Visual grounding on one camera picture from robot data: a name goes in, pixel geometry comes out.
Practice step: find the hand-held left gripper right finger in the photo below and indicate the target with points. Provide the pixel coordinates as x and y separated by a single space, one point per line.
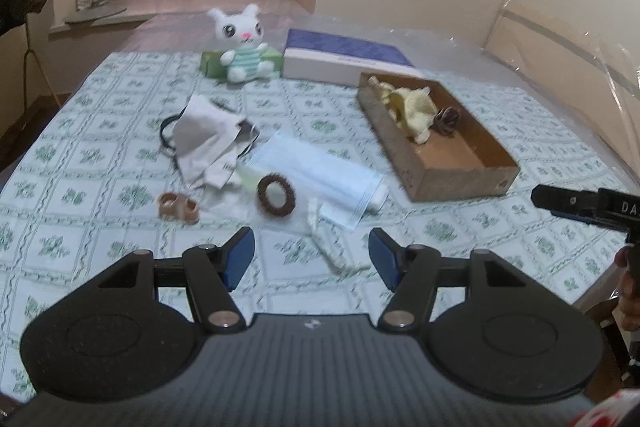
385 257

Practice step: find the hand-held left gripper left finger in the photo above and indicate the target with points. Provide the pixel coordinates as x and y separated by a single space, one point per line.
237 257

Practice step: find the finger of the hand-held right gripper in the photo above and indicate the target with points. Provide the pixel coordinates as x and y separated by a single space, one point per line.
560 202

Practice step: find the white cloth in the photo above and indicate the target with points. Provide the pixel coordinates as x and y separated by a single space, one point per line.
327 242

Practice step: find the blue face mask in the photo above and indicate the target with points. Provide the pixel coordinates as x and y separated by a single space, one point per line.
320 172

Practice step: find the brown cardboard box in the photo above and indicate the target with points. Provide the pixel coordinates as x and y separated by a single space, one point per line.
450 157

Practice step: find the person's right hand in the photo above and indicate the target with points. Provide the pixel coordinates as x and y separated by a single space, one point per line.
629 279

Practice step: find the light green cloth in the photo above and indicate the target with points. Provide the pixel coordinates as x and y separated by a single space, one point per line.
246 181

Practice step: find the tan hair clip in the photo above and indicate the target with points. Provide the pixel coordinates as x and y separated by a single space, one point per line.
177 207

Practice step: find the white printed pouch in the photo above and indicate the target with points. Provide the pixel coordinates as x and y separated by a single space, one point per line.
210 169

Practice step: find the grey face mask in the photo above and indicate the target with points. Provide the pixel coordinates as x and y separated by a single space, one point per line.
200 127

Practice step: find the dark brown scrunchie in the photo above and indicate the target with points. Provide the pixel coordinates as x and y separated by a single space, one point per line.
446 121

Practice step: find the yellow towel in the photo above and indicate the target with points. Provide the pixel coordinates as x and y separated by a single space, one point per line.
410 109

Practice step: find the clear plastic mattress cover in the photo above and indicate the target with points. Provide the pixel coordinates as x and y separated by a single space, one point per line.
450 42

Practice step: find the green flat box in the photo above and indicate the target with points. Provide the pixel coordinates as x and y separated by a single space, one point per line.
212 62

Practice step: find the red white printed object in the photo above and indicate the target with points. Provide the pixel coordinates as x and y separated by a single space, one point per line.
610 412

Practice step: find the blue and white box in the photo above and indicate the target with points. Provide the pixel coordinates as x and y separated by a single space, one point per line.
345 52

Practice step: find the white plush cat toy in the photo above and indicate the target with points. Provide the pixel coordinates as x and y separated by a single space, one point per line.
241 42

